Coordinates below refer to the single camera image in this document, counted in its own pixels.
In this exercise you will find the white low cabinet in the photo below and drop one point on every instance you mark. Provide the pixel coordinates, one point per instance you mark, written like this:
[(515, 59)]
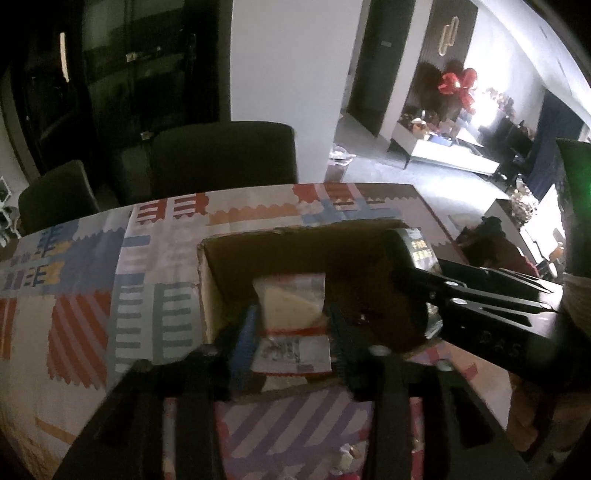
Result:
[(443, 154)]

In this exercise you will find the clear snack packet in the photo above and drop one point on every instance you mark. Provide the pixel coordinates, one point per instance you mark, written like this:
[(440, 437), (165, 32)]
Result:
[(291, 314)]

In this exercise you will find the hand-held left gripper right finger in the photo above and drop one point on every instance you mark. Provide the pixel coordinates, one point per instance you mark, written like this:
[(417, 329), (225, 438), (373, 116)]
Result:
[(342, 344)]

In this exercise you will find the black glass door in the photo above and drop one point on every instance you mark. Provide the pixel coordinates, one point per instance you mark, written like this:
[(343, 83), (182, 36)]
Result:
[(120, 69)]

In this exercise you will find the brown cardboard box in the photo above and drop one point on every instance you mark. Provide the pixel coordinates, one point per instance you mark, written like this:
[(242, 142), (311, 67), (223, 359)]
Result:
[(221, 277)]

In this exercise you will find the white side table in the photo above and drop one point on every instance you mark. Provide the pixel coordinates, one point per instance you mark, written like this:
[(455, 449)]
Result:
[(535, 226)]

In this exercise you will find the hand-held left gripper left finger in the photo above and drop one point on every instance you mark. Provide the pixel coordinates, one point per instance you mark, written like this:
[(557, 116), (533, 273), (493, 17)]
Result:
[(247, 332)]

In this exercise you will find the dark upholstered chair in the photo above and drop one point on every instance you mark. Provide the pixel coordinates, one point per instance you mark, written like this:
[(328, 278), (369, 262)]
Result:
[(57, 198), (221, 157)]

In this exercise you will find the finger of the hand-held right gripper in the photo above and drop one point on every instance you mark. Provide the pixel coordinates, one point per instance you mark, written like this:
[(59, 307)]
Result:
[(461, 300), (489, 277)]

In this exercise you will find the blue curtain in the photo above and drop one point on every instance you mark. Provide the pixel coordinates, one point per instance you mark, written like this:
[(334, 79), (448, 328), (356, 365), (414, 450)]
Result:
[(554, 134)]

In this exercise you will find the dark interior door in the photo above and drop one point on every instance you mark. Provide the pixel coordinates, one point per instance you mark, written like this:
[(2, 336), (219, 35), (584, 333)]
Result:
[(376, 69)]

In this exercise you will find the slatted wall panel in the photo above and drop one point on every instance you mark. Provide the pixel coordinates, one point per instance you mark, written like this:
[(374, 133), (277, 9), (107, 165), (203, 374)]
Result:
[(443, 27)]

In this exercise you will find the white cube shelf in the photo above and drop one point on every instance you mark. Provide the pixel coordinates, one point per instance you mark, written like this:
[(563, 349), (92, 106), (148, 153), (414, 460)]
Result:
[(3, 207)]

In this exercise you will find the red balloon flower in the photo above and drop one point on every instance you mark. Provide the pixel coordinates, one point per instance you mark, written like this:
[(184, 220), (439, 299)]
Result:
[(457, 87)]

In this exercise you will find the television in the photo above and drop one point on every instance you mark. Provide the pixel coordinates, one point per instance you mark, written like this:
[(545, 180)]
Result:
[(508, 138)]

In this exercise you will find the patterned tablecloth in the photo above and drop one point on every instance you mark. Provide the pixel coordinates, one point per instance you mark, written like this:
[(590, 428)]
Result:
[(92, 300)]

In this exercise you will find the dark green snack packet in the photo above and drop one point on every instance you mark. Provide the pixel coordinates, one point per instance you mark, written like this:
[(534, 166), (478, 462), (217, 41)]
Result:
[(418, 251)]

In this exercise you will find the flower bouquet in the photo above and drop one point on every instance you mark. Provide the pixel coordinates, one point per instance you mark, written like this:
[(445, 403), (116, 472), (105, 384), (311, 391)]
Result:
[(522, 194)]

